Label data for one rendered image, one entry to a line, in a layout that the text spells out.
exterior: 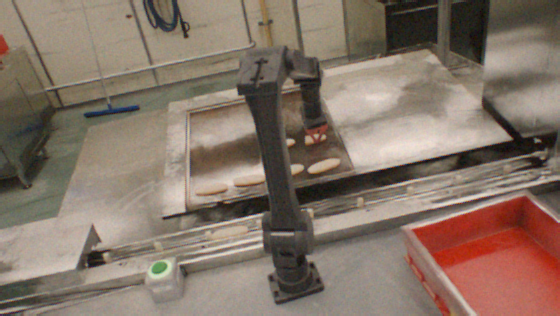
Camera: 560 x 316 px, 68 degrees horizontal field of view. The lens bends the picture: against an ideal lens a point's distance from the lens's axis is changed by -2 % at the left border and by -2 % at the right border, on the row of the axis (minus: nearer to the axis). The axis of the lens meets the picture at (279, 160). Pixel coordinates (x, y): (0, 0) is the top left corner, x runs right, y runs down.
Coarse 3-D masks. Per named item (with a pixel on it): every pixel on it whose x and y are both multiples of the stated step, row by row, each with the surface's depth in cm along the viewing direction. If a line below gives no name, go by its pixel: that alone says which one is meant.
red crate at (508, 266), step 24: (480, 240) 100; (504, 240) 98; (528, 240) 97; (408, 264) 96; (456, 264) 95; (480, 264) 94; (504, 264) 93; (528, 264) 91; (552, 264) 90; (480, 288) 88; (504, 288) 87; (528, 288) 86; (552, 288) 85; (480, 312) 84; (504, 312) 83; (528, 312) 82; (552, 312) 81
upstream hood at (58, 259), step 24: (24, 240) 114; (48, 240) 113; (72, 240) 111; (96, 240) 117; (0, 264) 107; (24, 264) 106; (48, 264) 104; (72, 264) 103; (0, 288) 101; (24, 288) 103; (48, 288) 104
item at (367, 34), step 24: (360, 0) 299; (384, 0) 263; (408, 0) 253; (432, 0) 254; (456, 0) 257; (480, 0) 258; (360, 24) 312; (384, 24) 259; (408, 24) 259; (432, 24) 261; (456, 24) 264; (480, 24) 266; (360, 48) 326; (384, 48) 269; (456, 48) 272; (480, 48) 276
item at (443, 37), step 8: (440, 0) 175; (448, 0) 173; (440, 8) 177; (448, 8) 175; (440, 16) 178; (448, 16) 177; (440, 24) 180; (448, 24) 179; (440, 32) 181; (448, 32) 181; (440, 40) 183; (448, 40) 182; (440, 48) 185; (448, 48) 184; (440, 56) 186; (448, 56) 186; (448, 64) 189
